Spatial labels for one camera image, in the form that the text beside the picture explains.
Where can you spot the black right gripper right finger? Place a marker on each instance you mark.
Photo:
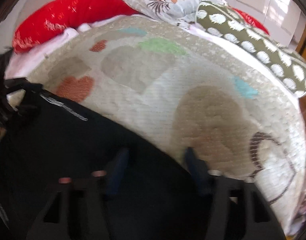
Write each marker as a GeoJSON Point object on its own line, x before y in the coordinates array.
{"type": "Point", "coordinates": [234, 209]}

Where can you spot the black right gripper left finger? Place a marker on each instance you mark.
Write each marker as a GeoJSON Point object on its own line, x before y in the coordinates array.
{"type": "Point", "coordinates": [78, 209]}

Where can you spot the black pants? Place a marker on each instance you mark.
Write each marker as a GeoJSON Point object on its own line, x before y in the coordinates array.
{"type": "Point", "coordinates": [51, 140]}

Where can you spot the heart patterned quilt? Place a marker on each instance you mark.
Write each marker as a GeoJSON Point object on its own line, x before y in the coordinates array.
{"type": "Point", "coordinates": [177, 90]}

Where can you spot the green white patterned bolster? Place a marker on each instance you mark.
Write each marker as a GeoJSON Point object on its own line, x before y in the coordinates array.
{"type": "Point", "coordinates": [285, 64]}

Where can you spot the white pink bed sheet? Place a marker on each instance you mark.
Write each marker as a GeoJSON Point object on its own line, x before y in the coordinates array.
{"type": "Point", "coordinates": [21, 64]}

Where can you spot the red long pillow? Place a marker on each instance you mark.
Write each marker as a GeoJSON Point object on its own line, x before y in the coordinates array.
{"type": "Point", "coordinates": [54, 17]}

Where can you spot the white wardrobe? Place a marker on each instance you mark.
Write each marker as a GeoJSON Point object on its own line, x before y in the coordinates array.
{"type": "Point", "coordinates": [284, 20]}

